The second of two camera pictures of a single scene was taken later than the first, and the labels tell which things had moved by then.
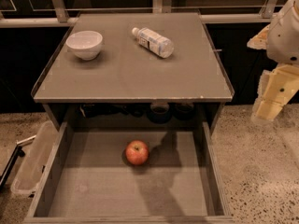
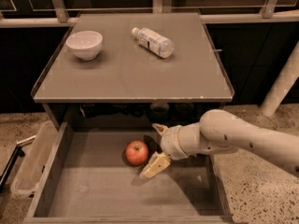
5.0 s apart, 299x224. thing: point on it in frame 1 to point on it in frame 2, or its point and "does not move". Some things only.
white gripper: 285,37 to 171,141
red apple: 136,152 does not move
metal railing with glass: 30,7 does not move
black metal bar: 18,151 does not move
